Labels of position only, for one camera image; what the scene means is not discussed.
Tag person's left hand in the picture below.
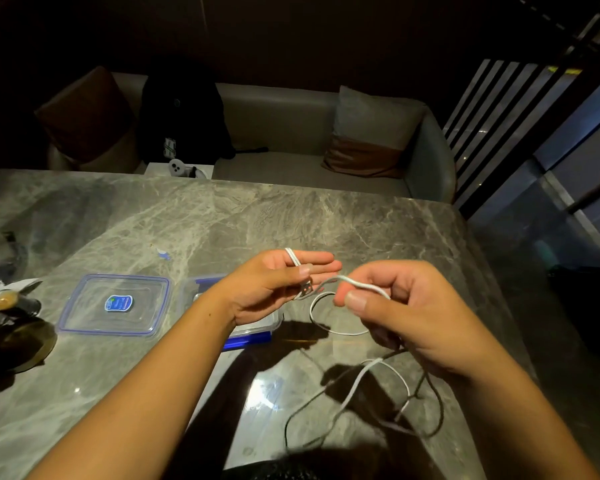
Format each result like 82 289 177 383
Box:
215 250 343 327

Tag person's right hand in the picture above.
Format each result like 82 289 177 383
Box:
334 260 506 383

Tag white cable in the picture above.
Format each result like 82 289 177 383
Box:
284 247 446 453

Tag person's right forearm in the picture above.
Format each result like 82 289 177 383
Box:
447 355 600 480

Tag person's left forearm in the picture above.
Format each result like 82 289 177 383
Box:
27 287 237 480

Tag clear plastic container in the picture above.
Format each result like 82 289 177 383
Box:
180 275 285 351

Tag grey sofa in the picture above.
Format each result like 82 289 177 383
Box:
47 72 457 204

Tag grey and brown cushion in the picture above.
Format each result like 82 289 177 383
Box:
321 85 428 179

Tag white game controller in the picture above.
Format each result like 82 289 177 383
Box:
168 159 207 179

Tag clear plastic container lid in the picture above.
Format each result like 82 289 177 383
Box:
56 273 172 339

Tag black backpack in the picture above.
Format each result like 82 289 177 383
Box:
139 60 237 165

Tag slatted partition screen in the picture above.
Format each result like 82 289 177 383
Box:
442 59 581 209

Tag small glass jar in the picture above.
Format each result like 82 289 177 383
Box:
0 289 43 319

